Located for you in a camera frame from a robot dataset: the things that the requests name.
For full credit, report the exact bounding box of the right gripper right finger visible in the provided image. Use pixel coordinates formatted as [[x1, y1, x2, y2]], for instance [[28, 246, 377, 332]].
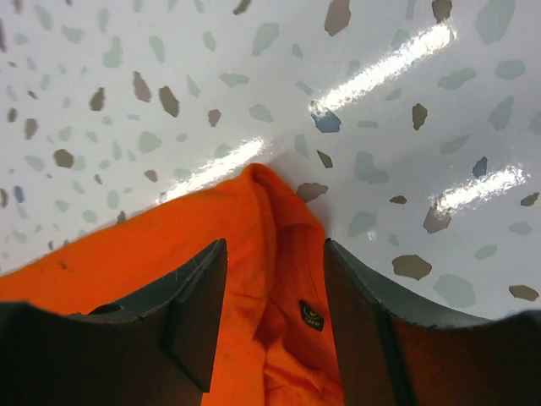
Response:
[[324, 240, 540, 405]]

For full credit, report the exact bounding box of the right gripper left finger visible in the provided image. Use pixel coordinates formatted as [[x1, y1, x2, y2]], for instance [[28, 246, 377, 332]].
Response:
[[1, 239, 227, 405]]

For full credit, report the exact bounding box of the orange t-shirt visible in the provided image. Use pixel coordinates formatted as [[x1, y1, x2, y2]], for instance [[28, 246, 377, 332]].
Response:
[[1, 164, 343, 405]]

